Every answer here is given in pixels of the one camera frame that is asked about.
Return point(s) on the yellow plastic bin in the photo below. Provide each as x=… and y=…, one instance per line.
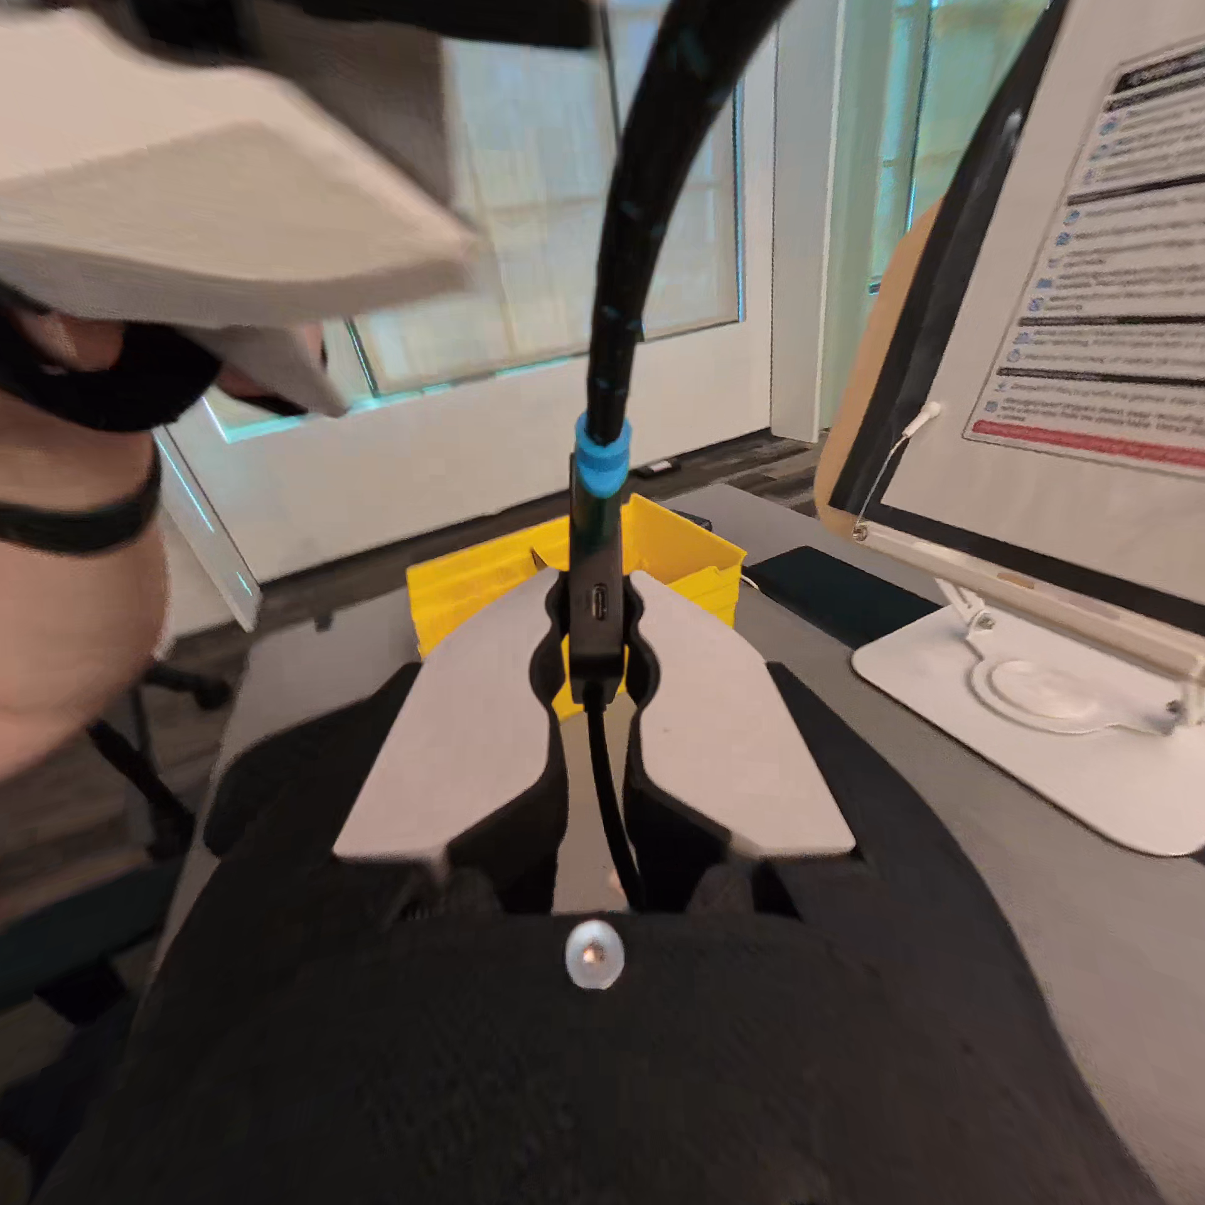
x=677, y=566

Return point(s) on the black office chair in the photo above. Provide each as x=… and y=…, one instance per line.
x=202, y=692

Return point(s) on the instruction sheet in clear holder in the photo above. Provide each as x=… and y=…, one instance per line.
x=1110, y=283

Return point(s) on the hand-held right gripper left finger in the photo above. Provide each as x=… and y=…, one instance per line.
x=452, y=744

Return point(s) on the black adapter hub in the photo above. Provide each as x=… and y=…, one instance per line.
x=583, y=659

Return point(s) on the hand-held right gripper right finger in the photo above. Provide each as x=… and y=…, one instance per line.
x=734, y=744

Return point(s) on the small black floor device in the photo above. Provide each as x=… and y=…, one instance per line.
x=657, y=467

